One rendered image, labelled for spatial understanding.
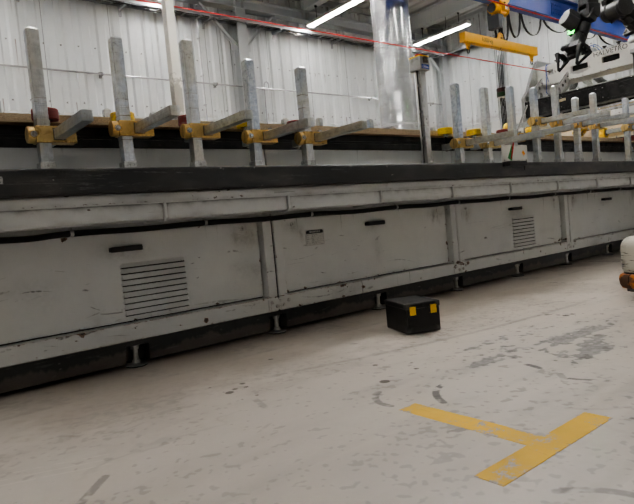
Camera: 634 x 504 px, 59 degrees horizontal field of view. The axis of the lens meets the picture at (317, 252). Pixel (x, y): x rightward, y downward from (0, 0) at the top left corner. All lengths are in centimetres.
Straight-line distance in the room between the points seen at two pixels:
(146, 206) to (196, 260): 41
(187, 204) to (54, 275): 51
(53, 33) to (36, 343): 804
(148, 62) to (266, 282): 803
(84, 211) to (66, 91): 777
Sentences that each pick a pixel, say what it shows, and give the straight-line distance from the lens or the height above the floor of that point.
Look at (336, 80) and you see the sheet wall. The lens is 1243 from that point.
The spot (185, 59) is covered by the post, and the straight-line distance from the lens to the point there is 213.
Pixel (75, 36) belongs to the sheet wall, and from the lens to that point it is 995.
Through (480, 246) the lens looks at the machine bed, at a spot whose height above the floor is 23.
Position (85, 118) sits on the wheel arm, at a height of 80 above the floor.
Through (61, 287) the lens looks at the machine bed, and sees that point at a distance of 214.
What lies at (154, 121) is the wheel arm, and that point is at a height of 82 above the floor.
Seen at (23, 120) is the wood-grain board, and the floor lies 88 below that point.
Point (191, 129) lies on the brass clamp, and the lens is 206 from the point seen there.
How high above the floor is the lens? 47
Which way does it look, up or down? 3 degrees down
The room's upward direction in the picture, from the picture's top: 5 degrees counter-clockwise
